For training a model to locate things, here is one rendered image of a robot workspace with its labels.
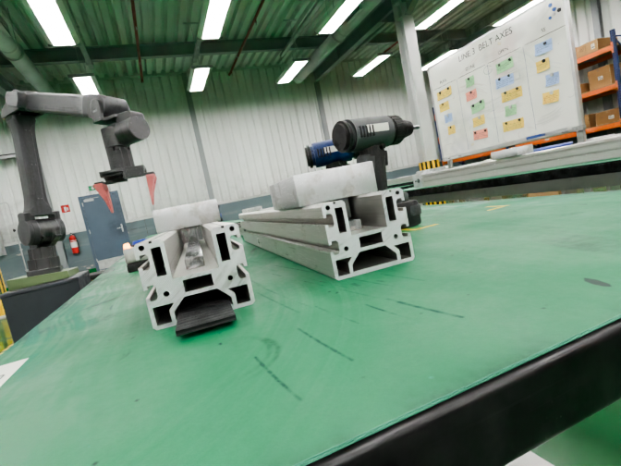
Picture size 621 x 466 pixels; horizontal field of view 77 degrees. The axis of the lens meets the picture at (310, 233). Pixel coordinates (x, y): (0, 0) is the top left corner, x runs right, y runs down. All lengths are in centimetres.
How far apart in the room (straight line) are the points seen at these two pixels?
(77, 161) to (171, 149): 248
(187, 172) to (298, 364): 1214
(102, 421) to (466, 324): 22
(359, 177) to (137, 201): 1182
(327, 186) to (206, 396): 32
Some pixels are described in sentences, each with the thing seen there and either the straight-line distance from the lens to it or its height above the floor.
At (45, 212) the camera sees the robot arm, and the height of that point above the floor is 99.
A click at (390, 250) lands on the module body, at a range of 46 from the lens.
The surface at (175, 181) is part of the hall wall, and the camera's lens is 1232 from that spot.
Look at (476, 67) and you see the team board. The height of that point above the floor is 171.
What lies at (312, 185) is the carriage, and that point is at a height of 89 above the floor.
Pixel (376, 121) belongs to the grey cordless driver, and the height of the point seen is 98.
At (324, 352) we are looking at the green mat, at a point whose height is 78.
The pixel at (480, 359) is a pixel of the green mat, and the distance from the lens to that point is 22.
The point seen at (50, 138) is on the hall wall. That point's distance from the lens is 1273.
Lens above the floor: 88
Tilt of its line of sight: 5 degrees down
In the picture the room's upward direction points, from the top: 12 degrees counter-clockwise
